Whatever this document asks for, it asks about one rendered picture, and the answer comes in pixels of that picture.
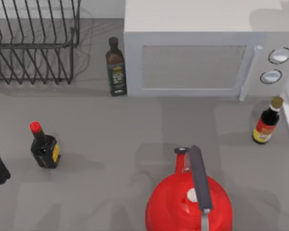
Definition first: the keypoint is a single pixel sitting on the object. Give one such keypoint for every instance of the dark green oil bottle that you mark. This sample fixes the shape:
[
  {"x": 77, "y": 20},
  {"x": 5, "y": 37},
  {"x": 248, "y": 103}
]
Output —
[{"x": 116, "y": 72}]

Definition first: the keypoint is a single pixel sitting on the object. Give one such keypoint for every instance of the microwave door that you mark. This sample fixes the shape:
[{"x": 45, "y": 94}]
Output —
[{"x": 192, "y": 67}]

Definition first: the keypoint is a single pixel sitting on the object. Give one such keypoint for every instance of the red kettle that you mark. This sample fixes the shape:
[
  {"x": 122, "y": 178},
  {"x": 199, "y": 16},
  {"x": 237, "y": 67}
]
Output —
[{"x": 183, "y": 204}]

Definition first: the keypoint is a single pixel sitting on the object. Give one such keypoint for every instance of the pale microwave oven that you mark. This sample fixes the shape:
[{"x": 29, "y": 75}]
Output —
[{"x": 195, "y": 24}]

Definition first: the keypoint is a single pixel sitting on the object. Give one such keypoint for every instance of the red-capped dark sauce bottle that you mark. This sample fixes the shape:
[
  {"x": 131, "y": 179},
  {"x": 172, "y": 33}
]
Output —
[{"x": 45, "y": 151}]

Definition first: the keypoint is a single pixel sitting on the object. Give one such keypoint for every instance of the gold-capped dark sauce bottle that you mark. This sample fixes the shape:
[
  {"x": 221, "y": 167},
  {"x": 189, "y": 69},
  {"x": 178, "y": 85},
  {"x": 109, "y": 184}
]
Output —
[{"x": 266, "y": 125}]

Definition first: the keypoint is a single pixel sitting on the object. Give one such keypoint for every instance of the small microwave knob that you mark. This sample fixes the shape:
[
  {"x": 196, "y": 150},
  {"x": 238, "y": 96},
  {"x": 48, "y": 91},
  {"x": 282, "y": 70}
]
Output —
[{"x": 270, "y": 76}]

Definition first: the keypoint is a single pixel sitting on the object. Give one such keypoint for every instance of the large microwave knob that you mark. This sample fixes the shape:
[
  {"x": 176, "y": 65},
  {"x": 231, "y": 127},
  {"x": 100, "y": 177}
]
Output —
[{"x": 279, "y": 55}]

